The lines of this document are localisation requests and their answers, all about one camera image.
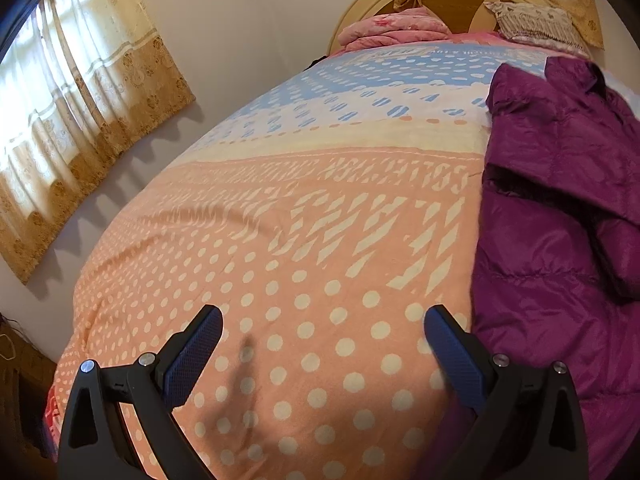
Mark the purple down jacket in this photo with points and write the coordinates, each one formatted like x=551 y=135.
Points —
x=540 y=210

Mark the small dark object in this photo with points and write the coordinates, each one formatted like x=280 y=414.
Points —
x=312 y=62

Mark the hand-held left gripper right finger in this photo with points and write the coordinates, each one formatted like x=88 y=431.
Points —
x=452 y=347

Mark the pink folded quilt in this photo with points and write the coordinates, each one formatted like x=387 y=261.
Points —
x=395 y=27

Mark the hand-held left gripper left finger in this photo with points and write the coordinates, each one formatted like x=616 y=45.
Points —
x=195 y=355

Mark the round cream wooden headboard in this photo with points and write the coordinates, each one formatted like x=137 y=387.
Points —
x=450 y=2

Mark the beige side window curtain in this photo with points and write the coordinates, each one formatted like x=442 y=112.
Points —
x=100 y=85

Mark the grey patterned pillow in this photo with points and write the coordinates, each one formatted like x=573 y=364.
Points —
x=530 y=22

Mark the polka dot bed blanket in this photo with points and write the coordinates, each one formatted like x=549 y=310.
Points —
x=300 y=210

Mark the pink bed sheet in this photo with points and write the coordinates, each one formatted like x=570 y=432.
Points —
x=475 y=38

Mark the dark bedside furniture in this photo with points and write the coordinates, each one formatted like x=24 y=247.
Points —
x=25 y=390

